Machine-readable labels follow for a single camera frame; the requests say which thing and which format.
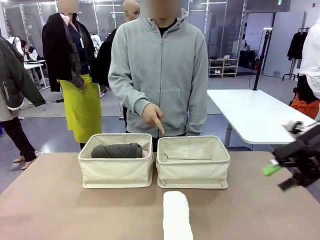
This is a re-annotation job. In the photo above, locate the person's right forearm grey sleeve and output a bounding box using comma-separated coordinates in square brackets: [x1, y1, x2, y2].
[108, 79, 154, 119]

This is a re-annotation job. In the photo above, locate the black suitcase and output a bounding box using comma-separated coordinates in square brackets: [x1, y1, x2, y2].
[238, 49, 259, 70]

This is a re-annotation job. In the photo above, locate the person's right hand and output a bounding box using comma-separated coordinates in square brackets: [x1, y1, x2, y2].
[141, 102, 166, 136]

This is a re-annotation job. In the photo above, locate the person in grey hoodie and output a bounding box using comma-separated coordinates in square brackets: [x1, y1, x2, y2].
[108, 0, 209, 139]

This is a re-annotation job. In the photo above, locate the figure in dark green jacket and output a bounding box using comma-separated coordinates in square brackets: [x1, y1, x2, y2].
[0, 34, 47, 171]

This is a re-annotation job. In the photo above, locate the seated person in varsity jacket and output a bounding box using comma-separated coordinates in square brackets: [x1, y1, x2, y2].
[20, 39, 41, 63]

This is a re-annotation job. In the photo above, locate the white side table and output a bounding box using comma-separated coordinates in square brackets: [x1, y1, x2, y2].
[206, 88, 320, 151]

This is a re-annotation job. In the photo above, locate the black tripod pole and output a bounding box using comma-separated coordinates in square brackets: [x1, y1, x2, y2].
[252, 27, 274, 91]

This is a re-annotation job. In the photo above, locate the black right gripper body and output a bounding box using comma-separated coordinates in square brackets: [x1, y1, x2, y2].
[271, 126, 320, 188]

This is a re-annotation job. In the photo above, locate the cream fabric basket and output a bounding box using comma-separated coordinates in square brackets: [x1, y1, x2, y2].
[77, 132, 154, 189]
[155, 135, 231, 190]

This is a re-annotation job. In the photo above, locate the figure with yellow skirt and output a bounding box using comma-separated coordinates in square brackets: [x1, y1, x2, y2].
[41, 0, 104, 151]

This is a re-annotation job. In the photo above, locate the dark grey towel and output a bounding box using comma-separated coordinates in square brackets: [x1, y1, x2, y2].
[90, 142, 144, 159]

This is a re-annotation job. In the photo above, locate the white background desk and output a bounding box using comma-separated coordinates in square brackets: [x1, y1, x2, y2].
[23, 59, 47, 89]

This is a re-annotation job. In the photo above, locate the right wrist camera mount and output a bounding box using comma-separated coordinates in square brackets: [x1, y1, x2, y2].
[282, 120, 305, 135]

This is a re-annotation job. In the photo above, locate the person's left forearm grey sleeve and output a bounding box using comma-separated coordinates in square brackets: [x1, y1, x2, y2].
[187, 93, 209, 136]

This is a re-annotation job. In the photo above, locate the white rolled towel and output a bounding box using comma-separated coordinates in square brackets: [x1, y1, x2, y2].
[162, 190, 194, 240]

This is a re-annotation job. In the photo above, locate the clothes rack with black garment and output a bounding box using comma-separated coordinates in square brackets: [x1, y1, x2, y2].
[282, 27, 311, 82]

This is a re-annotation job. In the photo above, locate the figure in white jacket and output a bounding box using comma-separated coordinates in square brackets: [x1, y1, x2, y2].
[289, 20, 320, 121]

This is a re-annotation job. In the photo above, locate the wooden shoe rack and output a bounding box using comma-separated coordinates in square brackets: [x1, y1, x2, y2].
[207, 57, 240, 79]

